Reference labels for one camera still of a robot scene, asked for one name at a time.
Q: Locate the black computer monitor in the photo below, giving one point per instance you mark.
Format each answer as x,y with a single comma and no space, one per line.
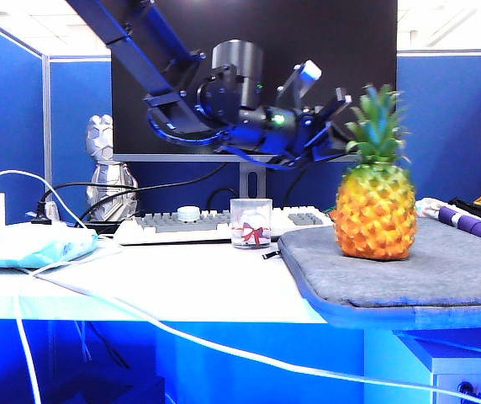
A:
350,42

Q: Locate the black zipper pull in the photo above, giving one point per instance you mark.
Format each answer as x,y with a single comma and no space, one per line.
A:
271,255

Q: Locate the gray monitor stand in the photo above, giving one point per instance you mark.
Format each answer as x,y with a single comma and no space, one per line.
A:
244,181

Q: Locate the grey padded mat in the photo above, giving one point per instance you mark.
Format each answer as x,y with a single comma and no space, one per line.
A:
455,269

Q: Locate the gray partition post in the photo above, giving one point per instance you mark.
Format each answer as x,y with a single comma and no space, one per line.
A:
47,126

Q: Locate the white wet wipes pack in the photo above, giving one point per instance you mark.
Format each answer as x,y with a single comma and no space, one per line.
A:
26,248

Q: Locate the white drawer cabinet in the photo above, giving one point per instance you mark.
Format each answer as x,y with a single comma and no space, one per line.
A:
455,379

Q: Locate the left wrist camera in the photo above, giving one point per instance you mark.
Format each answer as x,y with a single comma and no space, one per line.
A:
303,78

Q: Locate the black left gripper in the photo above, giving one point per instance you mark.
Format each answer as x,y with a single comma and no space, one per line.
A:
272,126

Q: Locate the white patterned cloth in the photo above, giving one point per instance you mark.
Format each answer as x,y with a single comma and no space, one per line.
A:
429,207

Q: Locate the white and gray keyboard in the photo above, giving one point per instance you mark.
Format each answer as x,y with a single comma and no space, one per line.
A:
165,224

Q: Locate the clear cup with red ribbon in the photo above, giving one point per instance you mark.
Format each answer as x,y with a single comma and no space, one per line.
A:
251,210

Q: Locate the white keyboard knob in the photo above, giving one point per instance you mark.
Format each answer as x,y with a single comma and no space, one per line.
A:
188,214

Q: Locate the black power plug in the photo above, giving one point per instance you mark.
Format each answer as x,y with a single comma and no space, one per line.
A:
43,212

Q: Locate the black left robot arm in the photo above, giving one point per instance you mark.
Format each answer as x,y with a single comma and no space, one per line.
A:
139,54

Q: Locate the purple folded umbrella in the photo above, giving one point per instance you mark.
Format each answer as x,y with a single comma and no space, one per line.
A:
476,229

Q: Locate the silver geometric figurine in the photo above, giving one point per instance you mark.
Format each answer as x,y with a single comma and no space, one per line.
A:
99,139

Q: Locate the orange plastic pineapple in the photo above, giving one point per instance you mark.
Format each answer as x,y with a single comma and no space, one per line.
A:
375,219

